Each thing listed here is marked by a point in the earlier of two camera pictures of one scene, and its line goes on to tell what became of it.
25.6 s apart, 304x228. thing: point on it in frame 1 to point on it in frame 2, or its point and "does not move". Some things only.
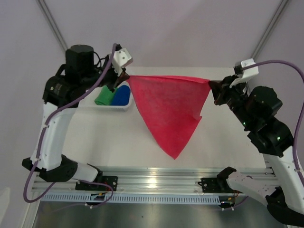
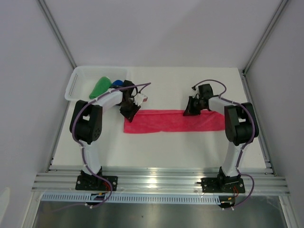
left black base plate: x=110 y=181 does not move
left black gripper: x=122 y=77 to x=130 y=115
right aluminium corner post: x=273 y=21 does not move
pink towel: x=171 y=105 to x=173 y=120
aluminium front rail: x=151 y=180 does not move
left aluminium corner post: x=53 y=24 does not move
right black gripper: x=216 y=88 to x=189 y=110
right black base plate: x=212 y=185 does not move
